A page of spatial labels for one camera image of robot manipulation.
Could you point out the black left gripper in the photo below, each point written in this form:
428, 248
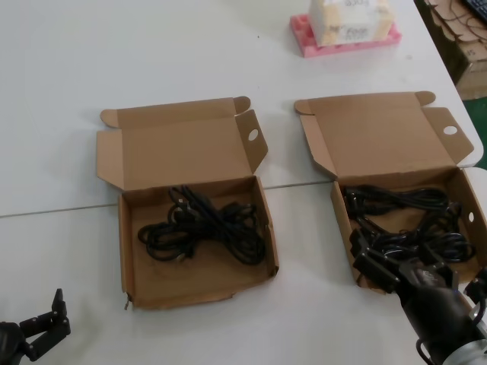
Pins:
9, 342

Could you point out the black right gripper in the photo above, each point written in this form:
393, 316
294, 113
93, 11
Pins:
433, 304

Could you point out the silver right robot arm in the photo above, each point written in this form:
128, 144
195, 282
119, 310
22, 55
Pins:
468, 353

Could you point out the brown cardboard box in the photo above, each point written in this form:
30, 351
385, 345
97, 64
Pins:
182, 152
380, 133

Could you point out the pale cardboard carton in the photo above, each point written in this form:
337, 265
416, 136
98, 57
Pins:
473, 81

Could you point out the pink foam tray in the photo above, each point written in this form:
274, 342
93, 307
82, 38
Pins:
342, 51

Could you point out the brown carton with writing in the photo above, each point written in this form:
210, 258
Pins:
475, 51

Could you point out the white yellow tissue pack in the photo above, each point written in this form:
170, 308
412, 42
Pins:
350, 23

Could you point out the black keyboard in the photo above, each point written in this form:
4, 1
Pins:
477, 5

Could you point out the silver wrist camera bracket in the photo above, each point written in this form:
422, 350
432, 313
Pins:
480, 313

